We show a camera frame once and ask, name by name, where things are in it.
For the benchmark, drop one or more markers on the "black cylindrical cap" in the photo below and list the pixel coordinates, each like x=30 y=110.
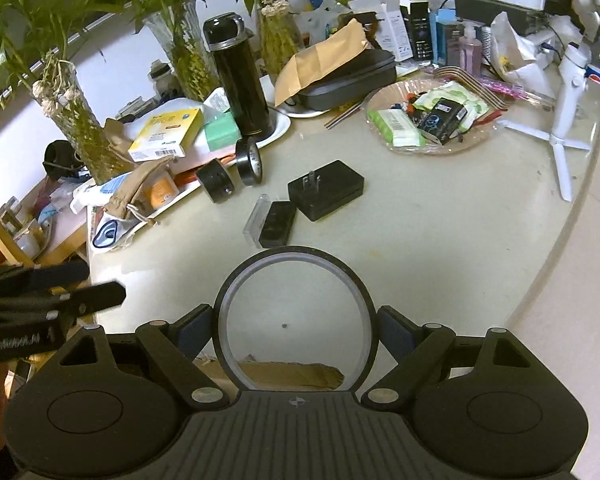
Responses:
x=215 y=180

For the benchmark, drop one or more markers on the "round clear lid black rim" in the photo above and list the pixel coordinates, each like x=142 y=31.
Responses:
x=300 y=251

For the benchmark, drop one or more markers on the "clear plastic case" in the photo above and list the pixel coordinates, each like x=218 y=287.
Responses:
x=255 y=220

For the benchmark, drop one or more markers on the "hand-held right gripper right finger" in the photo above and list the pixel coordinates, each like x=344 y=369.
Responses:
x=397 y=332

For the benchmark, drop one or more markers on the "white lidded jar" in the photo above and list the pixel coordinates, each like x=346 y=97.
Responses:
x=162 y=77

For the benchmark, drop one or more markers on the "pink glitter strip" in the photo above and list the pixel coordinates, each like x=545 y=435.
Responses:
x=510 y=90

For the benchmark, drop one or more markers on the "black thermos bottle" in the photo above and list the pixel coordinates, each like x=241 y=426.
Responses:
x=242 y=90

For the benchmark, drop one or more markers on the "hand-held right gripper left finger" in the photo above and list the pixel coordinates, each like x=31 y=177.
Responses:
x=196 y=331

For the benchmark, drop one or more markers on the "green white wipes pack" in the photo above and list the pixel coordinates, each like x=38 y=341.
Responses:
x=395 y=127

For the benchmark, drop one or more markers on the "pink pump bottle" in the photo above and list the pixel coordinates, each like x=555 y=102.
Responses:
x=470 y=52

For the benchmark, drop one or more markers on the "white printed tissue packet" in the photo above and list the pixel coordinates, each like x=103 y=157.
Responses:
x=217 y=100

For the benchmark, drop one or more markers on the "orange jar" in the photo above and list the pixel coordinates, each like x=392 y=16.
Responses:
x=161 y=191

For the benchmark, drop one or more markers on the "wooden shelf unit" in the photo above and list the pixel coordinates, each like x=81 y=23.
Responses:
x=2 y=232

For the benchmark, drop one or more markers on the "translucent plastic bag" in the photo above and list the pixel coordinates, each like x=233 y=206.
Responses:
x=325 y=17

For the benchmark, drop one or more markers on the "black flat box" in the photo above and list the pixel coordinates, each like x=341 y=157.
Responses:
x=490 y=10

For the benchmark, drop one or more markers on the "crumpled brown paper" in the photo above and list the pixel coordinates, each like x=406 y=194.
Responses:
x=117 y=132

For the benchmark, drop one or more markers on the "green tissue pack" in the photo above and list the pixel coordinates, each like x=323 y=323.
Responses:
x=220 y=132

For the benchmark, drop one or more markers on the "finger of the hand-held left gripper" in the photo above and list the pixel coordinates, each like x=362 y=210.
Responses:
x=40 y=276
x=102 y=296

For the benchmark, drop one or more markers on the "yellow medicine box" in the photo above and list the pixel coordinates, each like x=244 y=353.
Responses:
x=165 y=130

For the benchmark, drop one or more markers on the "black carrying case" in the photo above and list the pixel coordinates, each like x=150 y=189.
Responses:
x=355 y=80

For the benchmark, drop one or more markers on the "white tripod stand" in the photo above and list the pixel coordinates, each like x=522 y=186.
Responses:
x=572 y=80

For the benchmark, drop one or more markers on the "black power adapter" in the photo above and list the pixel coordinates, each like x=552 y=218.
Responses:
x=335 y=185

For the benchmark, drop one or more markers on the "white plate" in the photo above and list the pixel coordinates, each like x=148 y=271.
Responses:
x=305 y=111

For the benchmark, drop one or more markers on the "white tray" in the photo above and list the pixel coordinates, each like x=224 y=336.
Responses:
x=278 y=127

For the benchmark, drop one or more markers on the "blue product box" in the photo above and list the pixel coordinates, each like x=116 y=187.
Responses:
x=436 y=35

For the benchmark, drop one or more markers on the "black tape roll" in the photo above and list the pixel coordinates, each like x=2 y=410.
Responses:
x=241 y=157

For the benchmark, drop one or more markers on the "small black box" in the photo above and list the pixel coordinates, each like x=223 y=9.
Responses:
x=277 y=222

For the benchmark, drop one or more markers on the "black box blue print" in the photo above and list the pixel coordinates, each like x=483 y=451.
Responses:
x=442 y=120

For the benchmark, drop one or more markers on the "brown paper envelope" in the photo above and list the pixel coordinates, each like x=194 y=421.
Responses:
x=320 y=65

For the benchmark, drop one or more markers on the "white plastic bag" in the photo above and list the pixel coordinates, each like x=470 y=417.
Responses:
x=517 y=55

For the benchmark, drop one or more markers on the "white product box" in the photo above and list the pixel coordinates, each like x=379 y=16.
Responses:
x=387 y=30

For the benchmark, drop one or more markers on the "soft green wipes pack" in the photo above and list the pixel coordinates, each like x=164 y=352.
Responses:
x=455 y=92

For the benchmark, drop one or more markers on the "clear glass dish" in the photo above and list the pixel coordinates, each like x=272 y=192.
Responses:
x=460 y=147

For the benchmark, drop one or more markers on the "clear plastic bottle blue label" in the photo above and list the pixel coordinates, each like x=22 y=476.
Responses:
x=596 y=77

